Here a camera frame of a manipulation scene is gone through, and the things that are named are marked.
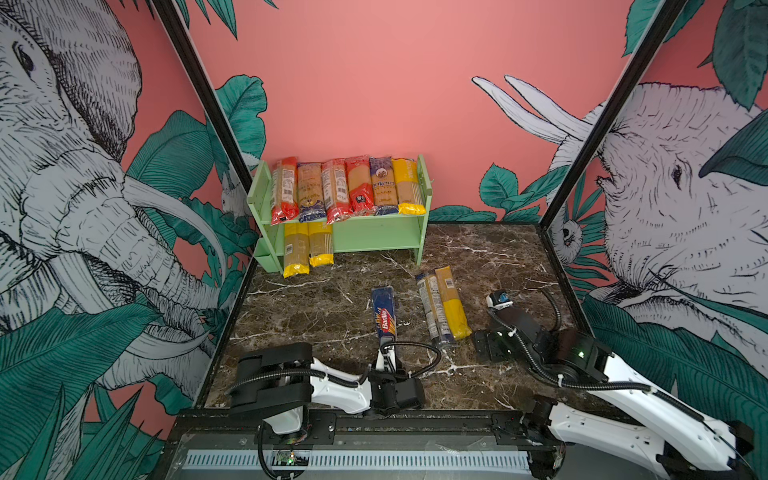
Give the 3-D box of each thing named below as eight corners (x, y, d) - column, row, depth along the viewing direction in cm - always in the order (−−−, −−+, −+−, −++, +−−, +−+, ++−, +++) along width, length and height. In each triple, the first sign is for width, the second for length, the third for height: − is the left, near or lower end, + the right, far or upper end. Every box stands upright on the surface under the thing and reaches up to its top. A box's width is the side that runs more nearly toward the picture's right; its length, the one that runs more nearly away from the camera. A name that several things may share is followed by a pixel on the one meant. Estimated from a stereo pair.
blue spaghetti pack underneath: (371, 340, 91) (370, 333, 87) (373, 292, 102) (372, 284, 98) (396, 340, 91) (396, 333, 87) (396, 292, 102) (396, 284, 98)
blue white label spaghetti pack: (431, 347, 90) (432, 341, 87) (416, 281, 105) (417, 274, 102) (450, 344, 91) (453, 338, 87) (433, 279, 106) (434, 272, 102)
